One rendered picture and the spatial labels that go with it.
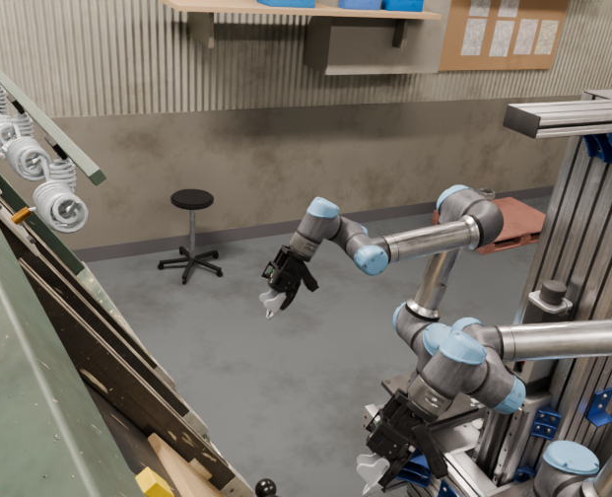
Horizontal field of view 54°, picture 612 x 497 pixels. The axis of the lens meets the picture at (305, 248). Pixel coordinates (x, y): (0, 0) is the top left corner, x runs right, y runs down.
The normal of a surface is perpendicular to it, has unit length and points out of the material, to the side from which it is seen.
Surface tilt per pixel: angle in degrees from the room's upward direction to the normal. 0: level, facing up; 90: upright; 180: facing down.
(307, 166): 90
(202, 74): 90
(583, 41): 90
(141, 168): 90
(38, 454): 30
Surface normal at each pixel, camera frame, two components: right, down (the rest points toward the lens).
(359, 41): 0.45, 0.45
